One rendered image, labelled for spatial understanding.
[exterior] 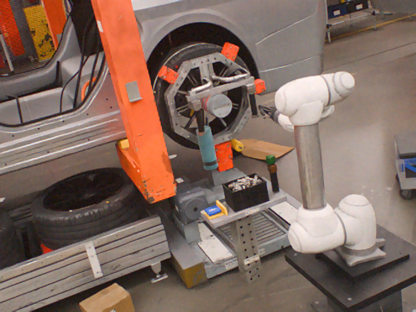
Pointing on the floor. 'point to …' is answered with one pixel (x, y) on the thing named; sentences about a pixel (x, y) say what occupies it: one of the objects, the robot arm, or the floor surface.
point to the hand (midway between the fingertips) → (262, 108)
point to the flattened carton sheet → (262, 149)
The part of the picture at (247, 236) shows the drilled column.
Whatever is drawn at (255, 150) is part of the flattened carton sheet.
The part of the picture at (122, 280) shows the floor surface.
